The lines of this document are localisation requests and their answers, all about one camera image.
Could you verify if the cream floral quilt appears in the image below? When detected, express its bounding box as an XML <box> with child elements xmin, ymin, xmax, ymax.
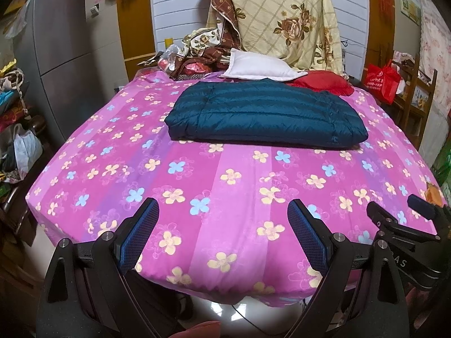
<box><xmin>206</xmin><ymin>0</ymin><xmax>344</xmax><ymax>75</ymax></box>

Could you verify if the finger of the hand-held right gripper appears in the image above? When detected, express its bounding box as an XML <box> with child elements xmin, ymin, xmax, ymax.
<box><xmin>366</xmin><ymin>201</ymin><xmax>439</xmax><ymax>242</ymax></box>
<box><xmin>408</xmin><ymin>194</ymin><xmax>437</xmax><ymax>219</ymax></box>

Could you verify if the red pillow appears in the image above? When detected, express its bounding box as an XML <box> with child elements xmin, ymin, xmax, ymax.
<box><xmin>289</xmin><ymin>70</ymin><xmax>355</xmax><ymax>98</ymax></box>

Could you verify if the pink floral bed sheet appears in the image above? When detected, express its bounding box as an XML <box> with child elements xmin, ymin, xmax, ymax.
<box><xmin>26</xmin><ymin>68</ymin><xmax>446</xmax><ymax>307</ymax></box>

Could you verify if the red shopping bag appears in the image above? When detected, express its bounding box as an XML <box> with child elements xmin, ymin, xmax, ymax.
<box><xmin>363</xmin><ymin>60</ymin><xmax>403</xmax><ymax>105</ymax></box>

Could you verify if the wooden chair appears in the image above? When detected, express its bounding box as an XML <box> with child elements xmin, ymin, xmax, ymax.
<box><xmin>393</xmin><ymin>44</ymin><xmax>438</xmax><ymax>150</ymax></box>

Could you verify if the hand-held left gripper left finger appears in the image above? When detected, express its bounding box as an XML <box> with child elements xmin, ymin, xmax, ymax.
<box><xmin>35</xmin><ymin>197</ymin><xmax>161</xmax><ymax>338</ymax></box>

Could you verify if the person's right hand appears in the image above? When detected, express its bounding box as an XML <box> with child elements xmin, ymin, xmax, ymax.
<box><xmin>404</xmin><ymin>287</ymin><xmax>418</xmax><ymax>315</ymax></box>

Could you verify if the grey refrigerator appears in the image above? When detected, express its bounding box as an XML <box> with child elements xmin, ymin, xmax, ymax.
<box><xmin>14</xmin><ymin>0</ymin><xmax>129</xmax><ymax>146</ymax></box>

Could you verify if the clear plastic bottle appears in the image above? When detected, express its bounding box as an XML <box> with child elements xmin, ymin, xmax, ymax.
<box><xmin>160</xmin><ymin>44</ymin><xmax>181</xmax><ymax>72</ymax></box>

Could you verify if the pile of colourful clothes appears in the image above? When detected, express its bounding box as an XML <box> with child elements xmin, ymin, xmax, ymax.
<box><xmin>0</xmin><ymin>60</ymin><xmax>46</xmax><ymax>185</ymax></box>

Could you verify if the orange packet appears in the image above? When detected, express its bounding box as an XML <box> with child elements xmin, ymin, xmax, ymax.
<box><xmin>425</xmin><ymin>182</ymin><xmax>445</xmax><ymax>208</ymax></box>

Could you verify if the person's left hand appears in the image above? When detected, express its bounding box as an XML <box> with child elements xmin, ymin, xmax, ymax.
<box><xmin>169</xmin><ymin>320</ymin><xmax>223</xmax><ymax>338</ymax></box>

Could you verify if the teal quilted down jacket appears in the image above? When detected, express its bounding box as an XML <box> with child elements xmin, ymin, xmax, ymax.
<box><xmin>165</xmin><ymin>79</ymin><xmax>369</xmax><ymax>149</ymax></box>

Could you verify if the white pillow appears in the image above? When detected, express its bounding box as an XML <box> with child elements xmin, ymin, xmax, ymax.
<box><xmin>221</xmin><ymin>48</ymin><xmax>308</xmax><ymax>82</ymax></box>

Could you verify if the white plastic bag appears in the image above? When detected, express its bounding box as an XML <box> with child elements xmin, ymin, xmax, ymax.
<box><xmin>13</xmin><ymin>125</ymin><xmax>44</xmax><ymax>181</ymax></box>

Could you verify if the brown floral blanket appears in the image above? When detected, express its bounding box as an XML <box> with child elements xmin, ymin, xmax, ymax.
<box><xmin>174</xmin><ymin>0</ymin><xmax>244</xmax><ymax>80</ymax></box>

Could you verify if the floral curtain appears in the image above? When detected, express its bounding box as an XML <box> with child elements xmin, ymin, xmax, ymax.
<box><xmin>419</xmin><ymin>0</ymin><xmax>451</xmax><ymax>115</ymax></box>

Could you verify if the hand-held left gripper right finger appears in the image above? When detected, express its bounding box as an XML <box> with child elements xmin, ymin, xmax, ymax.
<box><xmin>282</xmin><ymin>199</ymin><xmax>411</xmax><ymax>338</ymax></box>

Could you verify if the framed wall picture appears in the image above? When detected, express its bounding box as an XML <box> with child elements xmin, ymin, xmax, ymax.
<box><xmin>399</xmin><ymin>0</ymin><xmax>423</xmax><ymax>26</ymax></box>

